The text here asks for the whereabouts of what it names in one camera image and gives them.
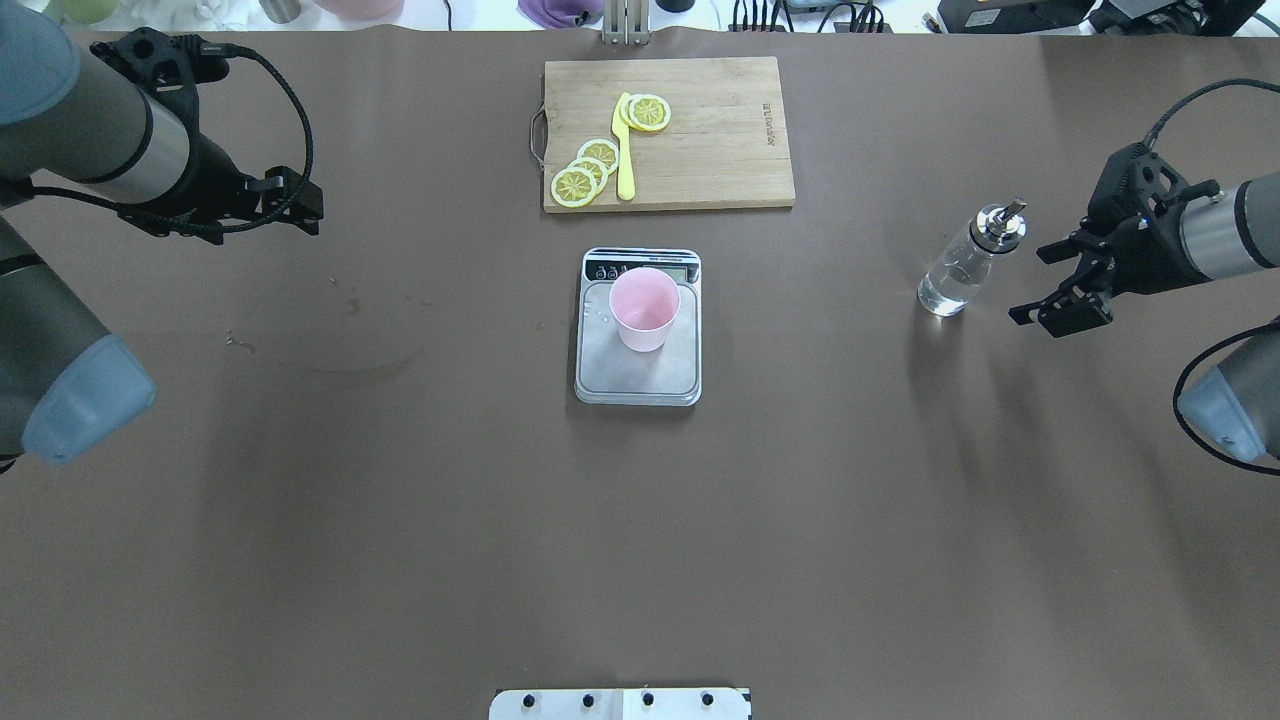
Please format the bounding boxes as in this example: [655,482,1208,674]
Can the clear glass sauce bottle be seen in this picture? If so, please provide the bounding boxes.
[916,197,1028,316]

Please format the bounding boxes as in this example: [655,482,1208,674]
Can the lemon slice middle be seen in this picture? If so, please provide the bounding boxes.
[567,158,611,193]

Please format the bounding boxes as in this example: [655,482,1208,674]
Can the black power strip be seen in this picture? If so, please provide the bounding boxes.
[723,1,892,35]

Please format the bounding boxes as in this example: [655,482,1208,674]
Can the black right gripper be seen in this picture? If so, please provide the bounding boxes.
[1007,142,1221,338]

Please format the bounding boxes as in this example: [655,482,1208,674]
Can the lemon slice back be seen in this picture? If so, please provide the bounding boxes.
[577,138,620,174]

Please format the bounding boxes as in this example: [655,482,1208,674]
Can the yellow plastic knife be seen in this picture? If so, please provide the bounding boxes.
[611,92,636,202]

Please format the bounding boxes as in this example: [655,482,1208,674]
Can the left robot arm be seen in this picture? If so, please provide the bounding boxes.
[1,1,324,469]

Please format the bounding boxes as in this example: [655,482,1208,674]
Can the pink plastic cup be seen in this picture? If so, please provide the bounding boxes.
[609,266,682,352]

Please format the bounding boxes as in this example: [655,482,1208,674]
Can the lemon slice on right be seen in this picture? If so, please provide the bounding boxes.
[620,94,672,133]

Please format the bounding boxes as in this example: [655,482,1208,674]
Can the aluminium frame post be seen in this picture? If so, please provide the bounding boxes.
[602,0,652,46]

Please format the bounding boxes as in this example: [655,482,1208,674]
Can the wooden cutting board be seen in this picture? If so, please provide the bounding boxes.
[541,56,797,213]

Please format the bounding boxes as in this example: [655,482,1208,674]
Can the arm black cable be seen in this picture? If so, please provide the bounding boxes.
[0,44,315,237]
[1142,78,1280,151]

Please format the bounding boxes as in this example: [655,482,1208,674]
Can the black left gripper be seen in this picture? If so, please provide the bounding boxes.
[90,28,324,240]

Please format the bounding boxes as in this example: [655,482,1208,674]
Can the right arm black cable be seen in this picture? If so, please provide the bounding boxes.
[1142,78,1280,151]

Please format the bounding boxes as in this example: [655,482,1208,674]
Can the silver kitchen scale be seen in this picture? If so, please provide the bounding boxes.
[573,247,703,407]

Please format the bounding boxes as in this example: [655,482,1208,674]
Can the white metal base plate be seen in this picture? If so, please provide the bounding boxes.
[488,687,754,719]

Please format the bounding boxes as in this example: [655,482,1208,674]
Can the lemon slice front left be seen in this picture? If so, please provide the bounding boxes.
[548,167,602,209]

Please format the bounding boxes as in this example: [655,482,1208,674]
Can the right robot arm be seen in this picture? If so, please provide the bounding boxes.
[1009,142,1277,477]

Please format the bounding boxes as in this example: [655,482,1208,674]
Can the purple cloth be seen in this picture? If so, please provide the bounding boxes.
[517,0,604,29]

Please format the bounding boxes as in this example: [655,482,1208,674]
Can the lemon slice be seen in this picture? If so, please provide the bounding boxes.
[620,94,672,133]
[577,138,620,174]
[567,158,611,193]
[548,167,602,209]

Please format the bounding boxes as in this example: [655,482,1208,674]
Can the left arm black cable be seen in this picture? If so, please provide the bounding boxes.
[0,44,315,237]

